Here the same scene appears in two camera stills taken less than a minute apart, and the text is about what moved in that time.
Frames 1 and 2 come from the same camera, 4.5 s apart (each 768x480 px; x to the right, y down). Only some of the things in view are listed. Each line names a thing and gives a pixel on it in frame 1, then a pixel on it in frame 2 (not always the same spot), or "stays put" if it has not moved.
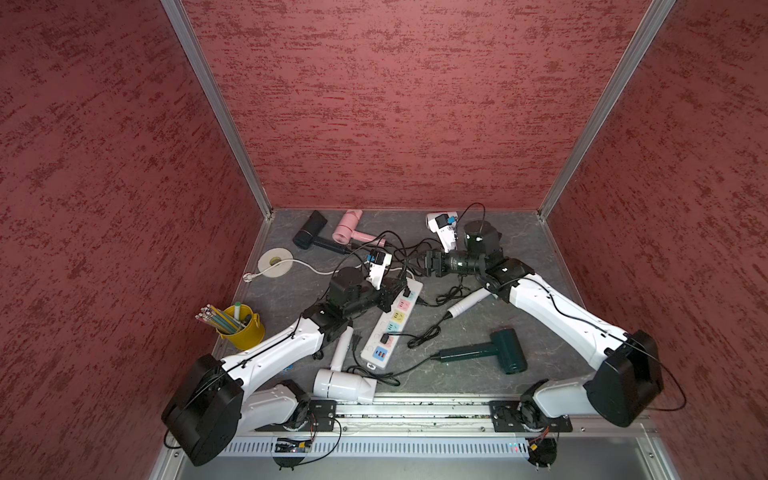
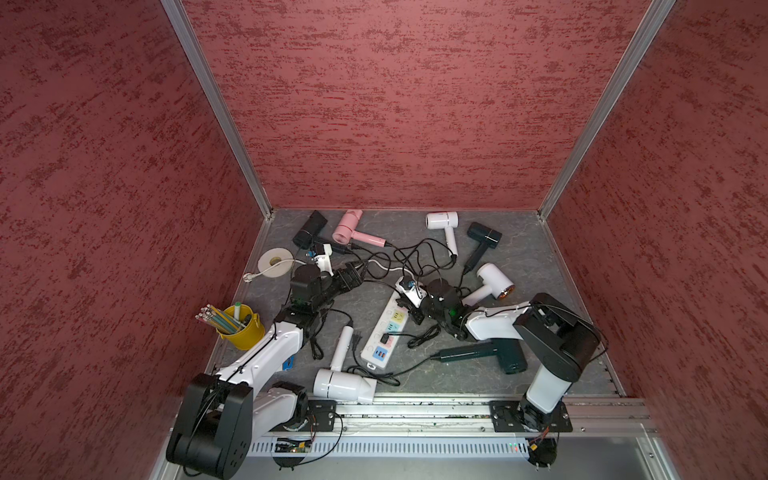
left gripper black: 388,295 to 341,273
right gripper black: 430,263 to 416,315
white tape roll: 273,256 stays put
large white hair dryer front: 334,383 stays put
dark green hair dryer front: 503,341 stays put
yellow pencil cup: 240,328 stays put
